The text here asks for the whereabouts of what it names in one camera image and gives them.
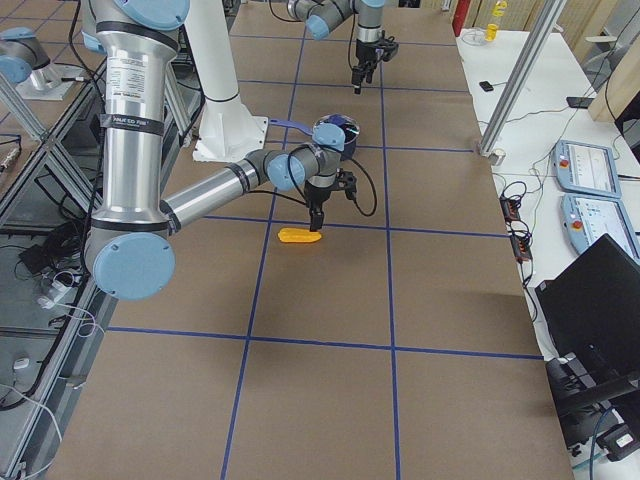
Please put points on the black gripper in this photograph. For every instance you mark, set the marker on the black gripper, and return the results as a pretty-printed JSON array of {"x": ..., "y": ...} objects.
[
  {"x": 316, "y": 196},
  {"x": 362, "y": 54}
]

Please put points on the yellow corn cob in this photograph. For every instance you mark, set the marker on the yellow corn cob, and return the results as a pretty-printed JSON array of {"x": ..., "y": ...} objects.
[{"x": 298, "y": 235}]

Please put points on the glass lid with blue knob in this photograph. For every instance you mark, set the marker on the glass lid with blue knob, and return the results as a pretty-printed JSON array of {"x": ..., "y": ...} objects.
[{"x": 350, "y": 126}]

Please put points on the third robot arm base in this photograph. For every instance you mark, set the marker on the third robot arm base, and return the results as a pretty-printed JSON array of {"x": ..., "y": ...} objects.
[{"x": 28, "y": 67}]

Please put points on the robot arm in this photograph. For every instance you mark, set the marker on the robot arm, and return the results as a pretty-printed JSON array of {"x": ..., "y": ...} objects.
[
  {"x": 323, "y": 17},
  {"x": 128, "y": 252}
]

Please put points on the dark blue saucepan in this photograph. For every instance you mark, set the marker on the dark blue saucepan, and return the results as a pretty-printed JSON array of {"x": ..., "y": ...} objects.
[{"x": 349, "y": 148}]

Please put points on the small black device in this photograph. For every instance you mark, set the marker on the small black device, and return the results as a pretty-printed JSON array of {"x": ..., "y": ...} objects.
[{"x": 486, "y": 86}]

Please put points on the yellow bottle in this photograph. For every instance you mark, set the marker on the yellow bottle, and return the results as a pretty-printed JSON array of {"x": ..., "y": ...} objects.
[{"x": 491, "y": 32}]

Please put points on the brown table mat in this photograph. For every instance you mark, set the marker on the brown table mat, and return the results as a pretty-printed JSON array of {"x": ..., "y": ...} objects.
[{"x": 397, "y": 347}]

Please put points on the black power strip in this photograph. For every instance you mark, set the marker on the black power strip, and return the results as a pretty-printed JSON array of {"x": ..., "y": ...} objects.
[{"x": 519, "y": 233}]

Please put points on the upper teach pendant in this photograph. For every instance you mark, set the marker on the upper teach pendant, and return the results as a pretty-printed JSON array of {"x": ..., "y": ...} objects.
[{"x": 586, "y": 168}]

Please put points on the teach pendant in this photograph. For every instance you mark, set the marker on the teach pendant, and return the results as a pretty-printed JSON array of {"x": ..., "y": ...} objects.
[
  {"x": 587, "y": 218},
  {"x": 586, "y": 168}
]

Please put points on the lower teach pendant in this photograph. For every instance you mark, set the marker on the lower teach pendant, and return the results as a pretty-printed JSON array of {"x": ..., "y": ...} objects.
[{"x": 587, "y": 218}]

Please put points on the black monitor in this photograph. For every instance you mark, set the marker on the black monitor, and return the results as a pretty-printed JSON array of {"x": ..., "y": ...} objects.
[{"x": 592, "y": 310}]

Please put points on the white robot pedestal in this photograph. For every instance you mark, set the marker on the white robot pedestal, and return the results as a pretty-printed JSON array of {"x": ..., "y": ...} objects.
[{"x": 227, "y": 129}]

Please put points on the aluminium frame post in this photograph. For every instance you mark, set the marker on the aluminium frame post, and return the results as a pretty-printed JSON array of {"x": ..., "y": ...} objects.
[{"x": 532, "y": 48}]

